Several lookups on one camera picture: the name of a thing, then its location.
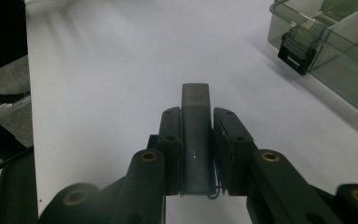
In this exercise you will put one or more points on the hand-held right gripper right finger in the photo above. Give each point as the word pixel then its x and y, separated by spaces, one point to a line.
pixel 233 149

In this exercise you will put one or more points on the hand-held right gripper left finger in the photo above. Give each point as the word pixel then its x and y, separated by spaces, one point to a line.
pixel 171 149

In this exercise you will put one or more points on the dark grey rectangular block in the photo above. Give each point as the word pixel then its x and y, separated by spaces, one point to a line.
pixel 196 137

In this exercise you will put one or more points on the transparent grey compartment storage box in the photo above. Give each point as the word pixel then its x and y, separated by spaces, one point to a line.
pixel 335 46

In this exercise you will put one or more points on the black metal stand bar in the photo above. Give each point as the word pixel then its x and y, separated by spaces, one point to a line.
pixel 3 98

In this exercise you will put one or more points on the black curtain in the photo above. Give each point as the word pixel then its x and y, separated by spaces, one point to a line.
pixel 1 31

